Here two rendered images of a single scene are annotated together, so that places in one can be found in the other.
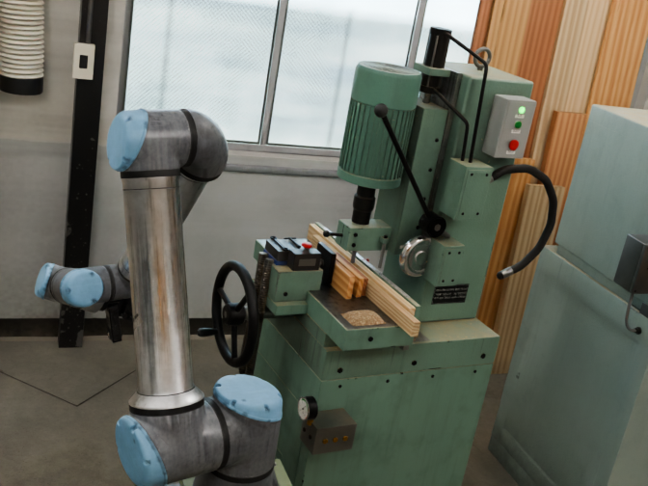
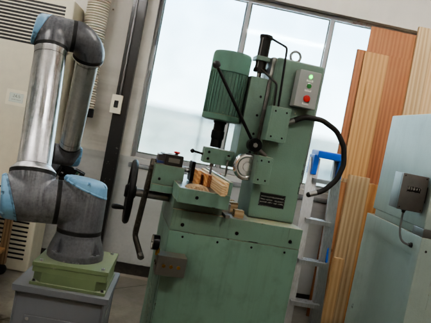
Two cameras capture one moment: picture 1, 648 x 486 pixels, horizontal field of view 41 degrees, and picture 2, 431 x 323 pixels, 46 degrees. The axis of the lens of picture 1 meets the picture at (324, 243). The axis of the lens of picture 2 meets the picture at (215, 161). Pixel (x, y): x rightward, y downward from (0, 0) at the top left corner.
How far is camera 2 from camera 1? 1.12 m
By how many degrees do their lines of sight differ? 25
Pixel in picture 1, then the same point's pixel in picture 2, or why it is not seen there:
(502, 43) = (363, 115)
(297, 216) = not seen: hidden behind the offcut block
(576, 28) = (414, 109)
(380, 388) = (211, 246)
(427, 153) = (254, 104)
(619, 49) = not seen: outside the picture
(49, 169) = (93, 165)
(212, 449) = (47, 199)
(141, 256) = (31, 84)
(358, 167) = (209, 106)
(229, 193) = not seen: hidden behind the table
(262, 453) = (84, 216)
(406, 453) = (233, 304)
